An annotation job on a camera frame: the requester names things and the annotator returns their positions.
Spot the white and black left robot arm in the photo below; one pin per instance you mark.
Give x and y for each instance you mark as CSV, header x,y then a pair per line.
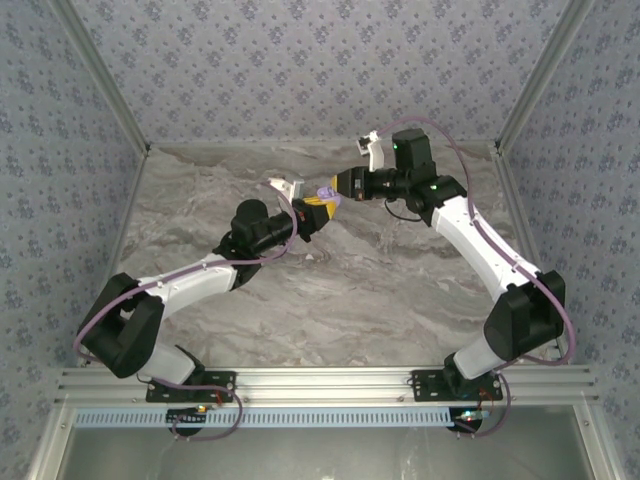
x,y
190,282

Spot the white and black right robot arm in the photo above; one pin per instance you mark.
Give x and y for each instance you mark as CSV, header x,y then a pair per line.
x,y
480,240

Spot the black controller board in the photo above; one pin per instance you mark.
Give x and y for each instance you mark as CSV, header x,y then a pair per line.
x,y
186,419
467,422

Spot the grey metal lower panel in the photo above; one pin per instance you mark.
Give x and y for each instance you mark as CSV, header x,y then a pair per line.
x,y
325,455

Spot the aluminium lower strut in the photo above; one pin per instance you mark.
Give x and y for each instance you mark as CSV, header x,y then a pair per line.
x,y
593,442
51,442

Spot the aluminium table side rail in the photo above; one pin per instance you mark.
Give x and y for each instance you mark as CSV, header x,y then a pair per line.
x,y
127,200
511,195

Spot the aluminium frame post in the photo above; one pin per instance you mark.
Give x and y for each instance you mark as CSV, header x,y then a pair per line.
x,y
102,75
542,75

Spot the aluminium mounting rail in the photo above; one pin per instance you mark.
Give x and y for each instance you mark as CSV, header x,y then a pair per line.
x,y
325,385

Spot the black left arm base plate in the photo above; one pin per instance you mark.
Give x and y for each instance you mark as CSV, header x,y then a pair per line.
x,y
220,387

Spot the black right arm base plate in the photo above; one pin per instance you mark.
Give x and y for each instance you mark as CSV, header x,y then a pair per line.
x,y
427,387

